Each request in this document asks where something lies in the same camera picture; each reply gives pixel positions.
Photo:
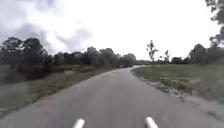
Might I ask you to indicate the grey asphalt road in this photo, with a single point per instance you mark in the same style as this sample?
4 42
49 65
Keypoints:
113 96

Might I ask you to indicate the thin tall tree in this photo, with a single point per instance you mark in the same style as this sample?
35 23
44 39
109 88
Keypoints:
151 50

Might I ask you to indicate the small thin tree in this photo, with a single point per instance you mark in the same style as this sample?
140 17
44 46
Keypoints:
166 57

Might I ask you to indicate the robot's own part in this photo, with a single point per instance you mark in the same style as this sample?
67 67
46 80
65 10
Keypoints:
79 123
150 122

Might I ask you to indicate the grass verge with bushes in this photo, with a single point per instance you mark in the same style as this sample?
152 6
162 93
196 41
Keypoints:
43 86

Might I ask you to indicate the open grass field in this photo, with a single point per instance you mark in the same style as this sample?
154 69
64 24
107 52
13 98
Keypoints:
186 78

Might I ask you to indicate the row of dark trees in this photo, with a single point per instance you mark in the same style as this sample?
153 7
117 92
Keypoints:
33 56

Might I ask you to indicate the pale gravel road edge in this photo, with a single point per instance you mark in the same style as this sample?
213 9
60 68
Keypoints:
186 100

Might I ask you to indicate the group of dark trees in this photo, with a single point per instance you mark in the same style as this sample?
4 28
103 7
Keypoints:
210 53

